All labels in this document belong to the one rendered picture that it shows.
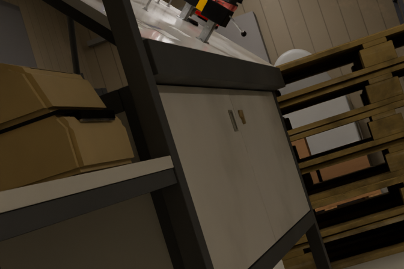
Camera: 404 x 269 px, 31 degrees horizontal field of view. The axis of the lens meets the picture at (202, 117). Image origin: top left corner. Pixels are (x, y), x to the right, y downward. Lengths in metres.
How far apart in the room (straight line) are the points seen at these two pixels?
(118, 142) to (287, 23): 7.20
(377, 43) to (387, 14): 4.76
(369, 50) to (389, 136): 0.40
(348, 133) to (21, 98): 6.35
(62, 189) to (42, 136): 0.16
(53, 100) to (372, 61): 2.62
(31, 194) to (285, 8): 7.58
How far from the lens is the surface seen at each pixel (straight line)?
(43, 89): 0.98
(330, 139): 7.22
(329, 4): 8.25
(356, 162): 5.46
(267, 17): 8.27
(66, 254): 1.35
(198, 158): 1.43
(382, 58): 3.48
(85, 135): 0.98
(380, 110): 3.47
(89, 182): 0.88
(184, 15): 2.17
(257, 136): 1.96
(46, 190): 0.79
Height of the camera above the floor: 0.62
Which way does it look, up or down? 4 degrees up
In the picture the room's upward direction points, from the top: 18 degrees counter-clockwise
